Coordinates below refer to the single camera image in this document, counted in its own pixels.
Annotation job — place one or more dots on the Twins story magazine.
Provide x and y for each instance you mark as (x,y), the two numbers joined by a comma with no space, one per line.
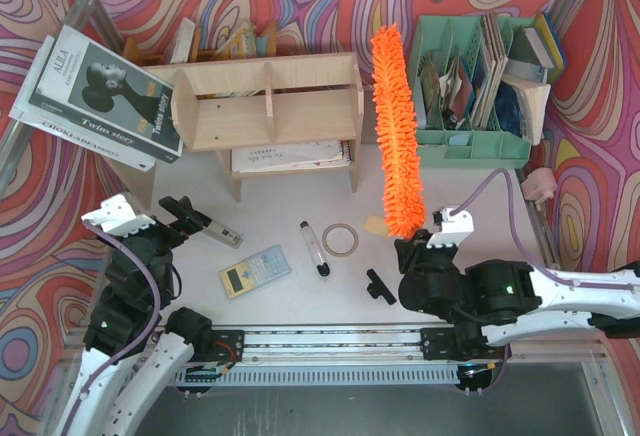
(98,90)

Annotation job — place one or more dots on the black plastic clip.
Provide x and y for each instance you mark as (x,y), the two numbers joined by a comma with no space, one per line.
(377,288)

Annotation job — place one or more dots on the yellow sticky note pad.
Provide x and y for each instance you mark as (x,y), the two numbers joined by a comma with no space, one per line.
(376,225)

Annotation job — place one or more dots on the open book beside organizer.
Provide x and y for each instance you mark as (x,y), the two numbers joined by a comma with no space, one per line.
(521,107)

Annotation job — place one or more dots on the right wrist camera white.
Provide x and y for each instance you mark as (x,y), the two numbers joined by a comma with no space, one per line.
(454,227)

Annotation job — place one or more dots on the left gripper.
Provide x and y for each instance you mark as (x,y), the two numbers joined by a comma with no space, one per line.
(173,228)

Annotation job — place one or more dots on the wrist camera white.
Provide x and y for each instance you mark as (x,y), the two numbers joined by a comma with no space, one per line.
(454,227)
(120,215)

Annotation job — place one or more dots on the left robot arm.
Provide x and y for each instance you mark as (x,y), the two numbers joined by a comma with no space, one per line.
(108,397)

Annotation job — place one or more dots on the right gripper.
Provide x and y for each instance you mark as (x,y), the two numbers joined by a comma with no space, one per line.
(417,254)

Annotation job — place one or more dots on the green desk organizer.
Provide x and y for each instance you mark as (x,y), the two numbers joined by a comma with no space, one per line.
(456,65)

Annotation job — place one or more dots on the wooden bookshelf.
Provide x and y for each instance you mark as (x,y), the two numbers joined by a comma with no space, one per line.
(220,106)

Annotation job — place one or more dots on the grey pocket calculator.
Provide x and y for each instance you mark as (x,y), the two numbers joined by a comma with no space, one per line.
(254,271)

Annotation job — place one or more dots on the white marker black cap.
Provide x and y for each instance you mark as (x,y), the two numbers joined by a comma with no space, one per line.
(314,249)

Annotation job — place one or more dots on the orange microfiber duster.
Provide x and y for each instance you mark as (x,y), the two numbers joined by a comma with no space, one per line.
(396,127)

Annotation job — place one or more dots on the spiral notebook on lower shelf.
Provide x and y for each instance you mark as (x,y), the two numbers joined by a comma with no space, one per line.
(291,157)

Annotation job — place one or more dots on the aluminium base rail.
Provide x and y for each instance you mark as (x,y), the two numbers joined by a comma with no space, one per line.
(362,345)

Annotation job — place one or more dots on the blue yellow book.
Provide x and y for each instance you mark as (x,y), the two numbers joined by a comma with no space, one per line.
(537,43)

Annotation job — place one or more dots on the black and white stapler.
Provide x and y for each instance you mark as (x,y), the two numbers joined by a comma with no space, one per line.
(223,234)

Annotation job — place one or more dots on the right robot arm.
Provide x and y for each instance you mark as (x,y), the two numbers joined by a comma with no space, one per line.
(608,302)

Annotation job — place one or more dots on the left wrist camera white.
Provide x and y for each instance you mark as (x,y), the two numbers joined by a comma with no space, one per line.
(120,215)

